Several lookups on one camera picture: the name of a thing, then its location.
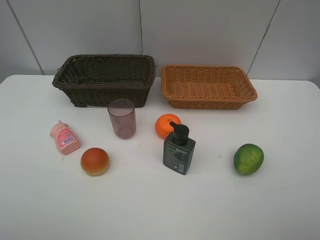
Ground dark green pump bottle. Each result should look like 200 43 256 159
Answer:
163 121 196 175

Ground orange tangerine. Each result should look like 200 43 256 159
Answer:
155 113 181 140

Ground light orange wicker basket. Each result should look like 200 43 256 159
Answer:
161 64 258 110

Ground pink lotion bottle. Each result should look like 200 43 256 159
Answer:
49 120 81 155

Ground green lime fruit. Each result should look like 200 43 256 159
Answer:
233 143 264 176

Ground round bread bun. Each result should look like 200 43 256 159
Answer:
80 147 110 177

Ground dark brown wicker basket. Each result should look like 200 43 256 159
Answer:
52 54 156 108

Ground translucent purple plastic cup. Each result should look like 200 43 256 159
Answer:
107 98 137 139

